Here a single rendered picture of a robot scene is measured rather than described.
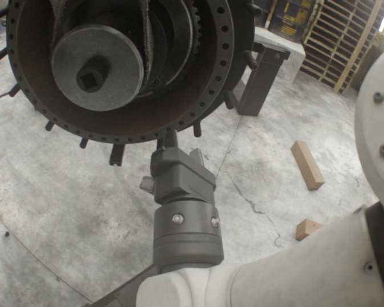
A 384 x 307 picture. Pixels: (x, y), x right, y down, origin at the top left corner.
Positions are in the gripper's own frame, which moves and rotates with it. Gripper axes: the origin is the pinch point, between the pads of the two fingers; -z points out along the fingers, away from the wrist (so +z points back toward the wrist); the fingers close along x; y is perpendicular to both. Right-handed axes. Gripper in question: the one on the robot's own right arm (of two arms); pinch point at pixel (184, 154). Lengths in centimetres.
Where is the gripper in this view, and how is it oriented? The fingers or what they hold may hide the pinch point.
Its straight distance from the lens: 35.2
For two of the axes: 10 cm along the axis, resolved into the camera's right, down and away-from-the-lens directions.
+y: 7.7, -4.5, -4.5
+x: 6.3, 4.8, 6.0
